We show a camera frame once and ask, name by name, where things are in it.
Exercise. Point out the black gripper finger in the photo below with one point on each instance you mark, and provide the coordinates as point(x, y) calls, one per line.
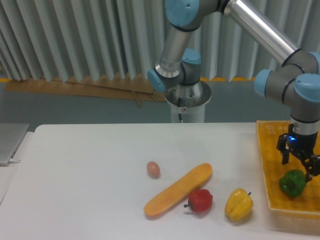
point(282, 147)
point(311, 163)

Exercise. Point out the brown egg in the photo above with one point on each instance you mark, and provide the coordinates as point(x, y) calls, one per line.
point(153, 169)

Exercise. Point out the yellow bell pepper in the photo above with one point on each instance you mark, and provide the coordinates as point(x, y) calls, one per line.
point(239, 205)

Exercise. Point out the white laptop charger plug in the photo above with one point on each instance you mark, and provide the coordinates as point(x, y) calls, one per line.
point(13, 161)

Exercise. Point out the brown cardboard sheet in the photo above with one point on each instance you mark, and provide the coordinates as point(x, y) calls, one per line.
point(138, 89)

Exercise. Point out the silver laptop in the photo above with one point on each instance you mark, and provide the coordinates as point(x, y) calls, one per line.
point(11, 137)

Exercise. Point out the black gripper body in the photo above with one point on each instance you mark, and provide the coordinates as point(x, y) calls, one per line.
point(301, 139)

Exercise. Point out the long orange bread loaf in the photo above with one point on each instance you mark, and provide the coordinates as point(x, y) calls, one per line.
point(178, 191)

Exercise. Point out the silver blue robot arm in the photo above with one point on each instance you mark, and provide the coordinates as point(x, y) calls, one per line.
point(296, 84)

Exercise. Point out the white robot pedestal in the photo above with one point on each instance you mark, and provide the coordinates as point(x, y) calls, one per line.
point(188, 102)

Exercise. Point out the red bell pepper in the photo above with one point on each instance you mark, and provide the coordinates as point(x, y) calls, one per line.
point(199, 201)

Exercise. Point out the green bell pepper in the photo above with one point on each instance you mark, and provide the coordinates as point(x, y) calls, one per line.
point(293, 183)

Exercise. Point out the yellow woven basket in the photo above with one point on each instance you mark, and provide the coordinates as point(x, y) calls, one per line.
point(308, 203)

